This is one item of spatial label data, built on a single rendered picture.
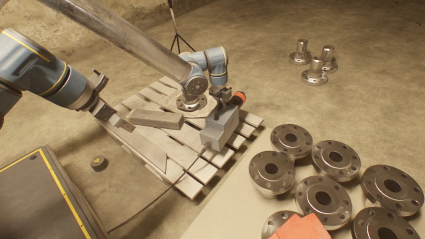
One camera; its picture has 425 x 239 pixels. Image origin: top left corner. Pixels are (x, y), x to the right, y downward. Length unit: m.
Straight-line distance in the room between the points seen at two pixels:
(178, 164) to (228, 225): 0.48
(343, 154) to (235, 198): 0.69
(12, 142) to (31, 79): 2.09
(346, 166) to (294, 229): 0.50
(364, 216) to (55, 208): 1.47
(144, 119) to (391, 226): 1.60
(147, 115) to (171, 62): 0.95
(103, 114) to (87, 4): 0.35
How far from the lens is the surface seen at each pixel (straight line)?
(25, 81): 0.68
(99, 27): 0.88
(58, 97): 0.72
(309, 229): 1.15
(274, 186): 1.27
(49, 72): 0.68
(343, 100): 2.30
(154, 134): 1.78
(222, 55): 1.17
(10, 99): 0.69
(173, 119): 1.71
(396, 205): 1.44
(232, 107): 1.45
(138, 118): 1.85
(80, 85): 0.72
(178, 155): 1.58
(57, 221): 1.38
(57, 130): 2.56
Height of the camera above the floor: 1.35
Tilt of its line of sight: 40 degrees down
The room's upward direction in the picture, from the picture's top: 7 degrees counter-clockwise
